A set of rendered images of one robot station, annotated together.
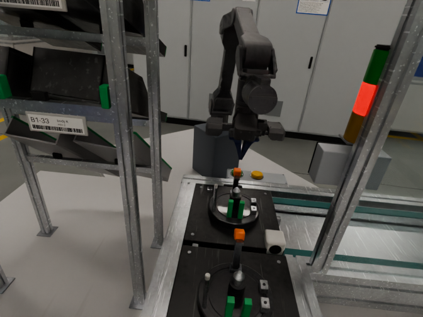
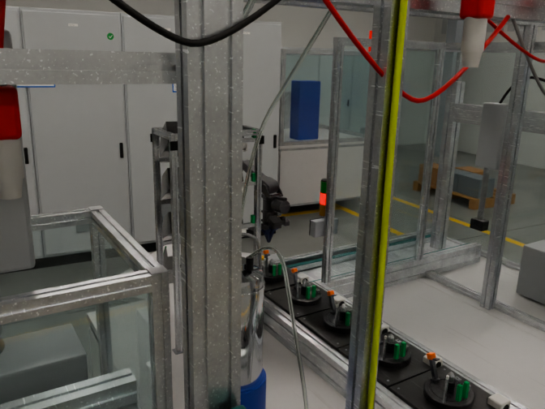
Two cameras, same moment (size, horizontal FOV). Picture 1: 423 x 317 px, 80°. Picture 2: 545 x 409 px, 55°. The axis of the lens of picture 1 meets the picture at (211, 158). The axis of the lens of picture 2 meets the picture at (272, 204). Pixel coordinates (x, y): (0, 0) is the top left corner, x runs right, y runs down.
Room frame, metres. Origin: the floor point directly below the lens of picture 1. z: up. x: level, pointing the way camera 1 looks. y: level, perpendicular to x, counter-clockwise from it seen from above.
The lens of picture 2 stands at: (-1.25, 1.12, 1.91)
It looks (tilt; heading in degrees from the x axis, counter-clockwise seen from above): 16 degrees down; 326
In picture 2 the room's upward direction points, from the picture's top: 1 degrees clockwise
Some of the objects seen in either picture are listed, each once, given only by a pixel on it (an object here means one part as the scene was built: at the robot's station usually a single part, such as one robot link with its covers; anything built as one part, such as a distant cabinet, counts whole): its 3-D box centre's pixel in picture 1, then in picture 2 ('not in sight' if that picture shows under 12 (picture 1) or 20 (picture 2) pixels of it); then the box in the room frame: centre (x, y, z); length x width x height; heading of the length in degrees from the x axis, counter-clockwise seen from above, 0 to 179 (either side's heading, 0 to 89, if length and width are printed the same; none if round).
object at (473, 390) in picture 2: not in sight; (450, 384); (-0.44, -0.04, 1.01); 0.24 x 0.24 x 0.13; 88
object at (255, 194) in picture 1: (233, 214); (271, 277); (0.55, -0.07, 0.96); 0.24 x 0.24 x 0.02; 88
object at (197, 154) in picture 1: (216, 150); not in sight; (0.93, -0.02, 0.96); 0.14 x 0.14 x 0.20; 39
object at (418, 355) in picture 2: not in sight; (390, 344); (-0.20, -0.05, 1.01); 0.24 x 0.24 x 0.13; 88
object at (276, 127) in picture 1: (245, 117); (268, 217); (0.58, -0.07, 1.23); 0.19 x 0.06 x 0.08; 90
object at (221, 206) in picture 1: (233, 208); (271, 273); (0.55, -0.07, 0.98); 0.14 x 0.14 x 0.02
